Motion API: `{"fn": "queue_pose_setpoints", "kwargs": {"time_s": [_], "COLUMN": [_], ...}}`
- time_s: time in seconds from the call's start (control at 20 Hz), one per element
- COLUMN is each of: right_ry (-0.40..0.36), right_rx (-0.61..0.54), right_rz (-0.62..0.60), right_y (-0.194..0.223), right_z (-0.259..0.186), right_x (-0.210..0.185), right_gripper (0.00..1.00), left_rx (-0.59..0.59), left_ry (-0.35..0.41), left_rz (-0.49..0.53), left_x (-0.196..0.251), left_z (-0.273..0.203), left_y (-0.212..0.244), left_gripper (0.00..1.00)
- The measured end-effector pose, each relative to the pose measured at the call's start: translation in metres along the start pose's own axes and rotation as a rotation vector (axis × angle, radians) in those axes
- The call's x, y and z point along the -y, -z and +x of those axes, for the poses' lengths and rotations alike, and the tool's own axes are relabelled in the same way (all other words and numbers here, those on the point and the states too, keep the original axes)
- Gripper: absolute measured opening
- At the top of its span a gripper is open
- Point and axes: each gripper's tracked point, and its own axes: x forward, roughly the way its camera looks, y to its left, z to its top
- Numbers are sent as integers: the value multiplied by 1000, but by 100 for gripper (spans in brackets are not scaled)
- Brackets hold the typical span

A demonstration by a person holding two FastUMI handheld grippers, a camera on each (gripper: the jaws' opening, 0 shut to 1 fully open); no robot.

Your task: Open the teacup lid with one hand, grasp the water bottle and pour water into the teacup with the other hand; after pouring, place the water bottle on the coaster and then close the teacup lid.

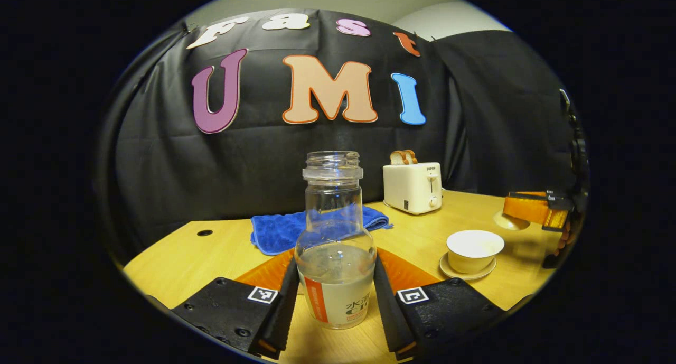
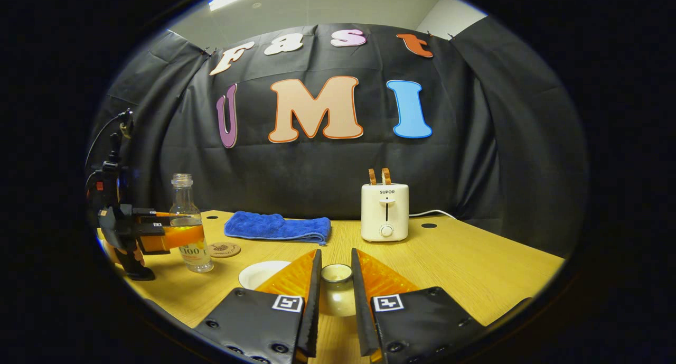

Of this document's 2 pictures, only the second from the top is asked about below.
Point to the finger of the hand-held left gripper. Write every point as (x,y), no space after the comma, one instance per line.
(179,237)
(148,214)

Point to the blue folded towel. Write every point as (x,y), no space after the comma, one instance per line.
(274,227)

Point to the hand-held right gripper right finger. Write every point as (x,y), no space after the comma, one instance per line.
(362,311)

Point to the toast slice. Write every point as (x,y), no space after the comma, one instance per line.
(386,176)
(372,177)

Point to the black backdrop cloth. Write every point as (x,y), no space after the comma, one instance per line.
(317,179)

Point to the cream teacup lid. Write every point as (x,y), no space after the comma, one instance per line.
(336,300)

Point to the clear glass water bottle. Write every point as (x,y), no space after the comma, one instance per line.
(182,200)

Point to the cream teacup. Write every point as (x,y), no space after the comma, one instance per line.
(261,274)

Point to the cream toaster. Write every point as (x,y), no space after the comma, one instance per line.
(384,213)

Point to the round cork coaster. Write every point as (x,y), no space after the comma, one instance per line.
(224,250)

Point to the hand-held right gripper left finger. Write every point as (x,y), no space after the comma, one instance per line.
(311,311)

